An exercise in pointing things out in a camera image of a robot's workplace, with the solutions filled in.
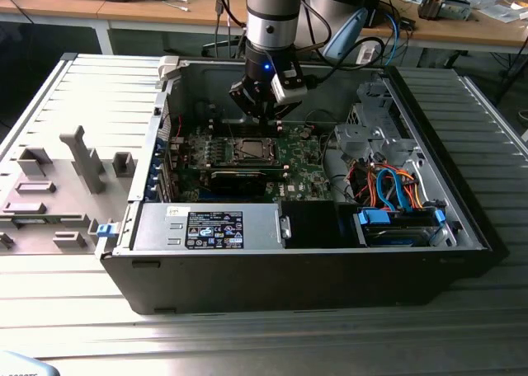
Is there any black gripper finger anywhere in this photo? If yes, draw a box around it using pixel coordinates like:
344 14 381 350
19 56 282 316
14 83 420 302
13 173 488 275
266 98 303 124
229 76 267 124

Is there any metal socket cover frame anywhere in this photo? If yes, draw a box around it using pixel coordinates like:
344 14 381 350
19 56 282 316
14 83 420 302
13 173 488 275
233 138 278 163

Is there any silver CPU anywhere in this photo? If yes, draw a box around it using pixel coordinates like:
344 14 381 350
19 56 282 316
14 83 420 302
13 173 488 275
241 140 267 157

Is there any CPU socket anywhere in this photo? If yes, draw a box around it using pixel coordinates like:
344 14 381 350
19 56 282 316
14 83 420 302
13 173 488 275
231 135 280 165

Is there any green motherboard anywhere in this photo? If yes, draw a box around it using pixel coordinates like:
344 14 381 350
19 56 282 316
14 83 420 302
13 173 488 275
171 120 336 206

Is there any grey metal drive cage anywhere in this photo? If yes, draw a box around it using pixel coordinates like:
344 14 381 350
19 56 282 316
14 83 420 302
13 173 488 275
332 82 418 169

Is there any pale grey case latch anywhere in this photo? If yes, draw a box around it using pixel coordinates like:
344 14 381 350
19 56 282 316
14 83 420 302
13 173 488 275
158 55 191 89

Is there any black graphics card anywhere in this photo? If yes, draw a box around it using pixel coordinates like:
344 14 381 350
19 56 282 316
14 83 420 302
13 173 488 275
183 162 290 196

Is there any white power adapter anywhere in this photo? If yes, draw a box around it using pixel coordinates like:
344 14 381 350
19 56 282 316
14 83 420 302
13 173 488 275
355 41 385 66

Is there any black upright box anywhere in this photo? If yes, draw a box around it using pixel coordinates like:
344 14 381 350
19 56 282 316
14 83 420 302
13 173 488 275
361 0 385 29

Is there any black label sticker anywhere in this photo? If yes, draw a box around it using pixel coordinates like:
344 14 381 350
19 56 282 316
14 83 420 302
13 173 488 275
186 209 244 251

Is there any grey power supply unit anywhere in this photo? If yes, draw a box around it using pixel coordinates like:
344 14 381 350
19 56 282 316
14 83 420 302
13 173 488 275
131 202 286 252

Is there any hard disk in blue carrier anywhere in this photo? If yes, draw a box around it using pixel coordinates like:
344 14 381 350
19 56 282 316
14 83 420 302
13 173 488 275
353 208 450 248

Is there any black open PC case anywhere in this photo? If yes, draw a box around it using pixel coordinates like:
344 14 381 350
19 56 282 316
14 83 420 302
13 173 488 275
100 53 511 316

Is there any copper coil heatsink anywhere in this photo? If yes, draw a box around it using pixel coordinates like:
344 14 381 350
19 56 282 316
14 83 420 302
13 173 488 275
417 0 472 22

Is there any wooden desk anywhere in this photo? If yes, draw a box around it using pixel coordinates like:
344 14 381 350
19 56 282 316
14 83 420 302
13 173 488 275
0 0 251 55
362 0 528 68

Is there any grey parts rack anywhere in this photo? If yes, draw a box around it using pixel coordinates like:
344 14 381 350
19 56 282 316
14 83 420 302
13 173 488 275
0 124 138 256

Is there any clear plastic bag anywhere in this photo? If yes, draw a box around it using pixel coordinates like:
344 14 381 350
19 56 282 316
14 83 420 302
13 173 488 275
478 0 528 23

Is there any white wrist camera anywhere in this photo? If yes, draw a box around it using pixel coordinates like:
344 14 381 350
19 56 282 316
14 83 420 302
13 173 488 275
270 61 309 105

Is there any blue data cable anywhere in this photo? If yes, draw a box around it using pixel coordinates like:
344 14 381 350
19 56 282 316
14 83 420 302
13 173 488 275
375 167 413 213

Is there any orange wire bundle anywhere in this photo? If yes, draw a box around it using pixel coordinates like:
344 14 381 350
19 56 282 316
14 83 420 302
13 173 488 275
352 166 428 211

